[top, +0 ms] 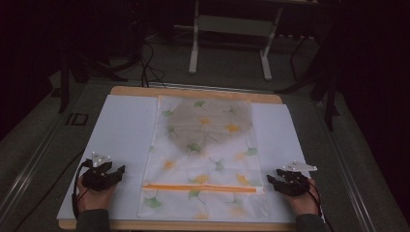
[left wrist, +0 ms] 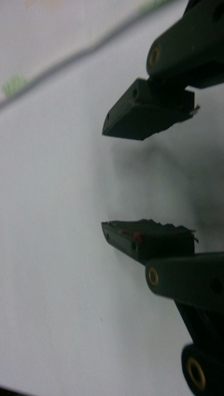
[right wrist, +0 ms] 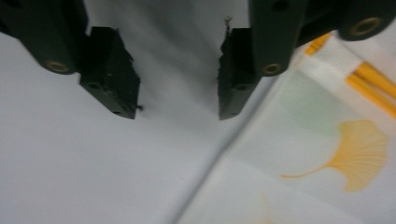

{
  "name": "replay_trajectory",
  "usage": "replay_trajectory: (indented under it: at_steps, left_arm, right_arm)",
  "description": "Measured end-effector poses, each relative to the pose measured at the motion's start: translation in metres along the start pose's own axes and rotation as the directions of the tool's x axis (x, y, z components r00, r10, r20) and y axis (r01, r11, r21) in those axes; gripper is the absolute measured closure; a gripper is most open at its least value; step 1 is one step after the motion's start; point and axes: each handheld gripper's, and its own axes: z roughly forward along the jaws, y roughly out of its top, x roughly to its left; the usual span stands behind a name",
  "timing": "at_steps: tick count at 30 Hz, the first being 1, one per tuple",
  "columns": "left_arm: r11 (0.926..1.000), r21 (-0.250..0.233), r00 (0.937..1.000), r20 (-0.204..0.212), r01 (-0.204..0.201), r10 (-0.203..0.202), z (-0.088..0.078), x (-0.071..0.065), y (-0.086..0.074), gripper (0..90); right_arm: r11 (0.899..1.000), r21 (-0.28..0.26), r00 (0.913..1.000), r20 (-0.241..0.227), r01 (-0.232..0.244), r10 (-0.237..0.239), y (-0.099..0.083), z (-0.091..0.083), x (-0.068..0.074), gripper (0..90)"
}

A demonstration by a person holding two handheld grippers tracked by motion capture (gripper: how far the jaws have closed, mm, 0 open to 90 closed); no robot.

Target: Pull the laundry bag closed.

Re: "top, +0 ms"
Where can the white board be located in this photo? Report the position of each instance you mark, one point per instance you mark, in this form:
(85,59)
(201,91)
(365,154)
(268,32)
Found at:
(122,135)

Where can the black metal stand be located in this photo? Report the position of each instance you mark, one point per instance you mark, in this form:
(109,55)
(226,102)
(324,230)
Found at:
(64,83)
(330,96)

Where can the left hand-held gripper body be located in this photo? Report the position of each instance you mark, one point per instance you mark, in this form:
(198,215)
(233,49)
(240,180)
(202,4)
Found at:
(96,179)

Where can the metal floor rail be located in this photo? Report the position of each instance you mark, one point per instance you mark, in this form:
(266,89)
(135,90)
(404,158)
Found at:
(29,167)
(348,167)

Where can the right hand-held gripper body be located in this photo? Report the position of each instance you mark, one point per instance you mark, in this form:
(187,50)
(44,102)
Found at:
(295,183)

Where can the leaf print mesh laundry bag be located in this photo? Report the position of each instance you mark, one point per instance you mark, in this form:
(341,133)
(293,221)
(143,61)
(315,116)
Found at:
(203,167)

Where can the white metal stand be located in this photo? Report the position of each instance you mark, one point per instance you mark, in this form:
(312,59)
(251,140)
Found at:
(232,25)

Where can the black floor bracket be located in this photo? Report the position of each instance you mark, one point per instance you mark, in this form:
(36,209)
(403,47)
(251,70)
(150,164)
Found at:
(76,119)

